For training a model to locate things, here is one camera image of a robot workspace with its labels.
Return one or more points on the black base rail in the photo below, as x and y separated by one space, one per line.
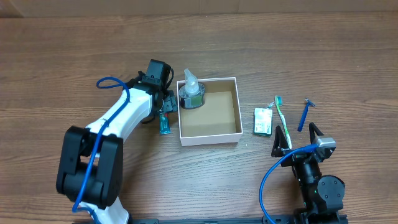
217 221

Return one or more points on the green white toothbrush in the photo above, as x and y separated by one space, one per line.
278 103

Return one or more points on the green red toothpaste tube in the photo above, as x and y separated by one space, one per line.
164 124

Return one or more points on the blue disposable razor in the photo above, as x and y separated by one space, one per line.
308 104

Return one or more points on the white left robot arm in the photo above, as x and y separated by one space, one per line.
90 171

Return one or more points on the white cardboard box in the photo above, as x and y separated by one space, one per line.
218 121

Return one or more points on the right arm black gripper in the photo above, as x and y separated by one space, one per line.
297 156

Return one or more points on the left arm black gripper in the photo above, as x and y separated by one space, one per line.
170 104

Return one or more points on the clear soap pump bottle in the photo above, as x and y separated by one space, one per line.
192 92

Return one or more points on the green white floss packet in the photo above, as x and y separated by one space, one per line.
263 121

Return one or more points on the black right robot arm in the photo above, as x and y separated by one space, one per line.
322 194

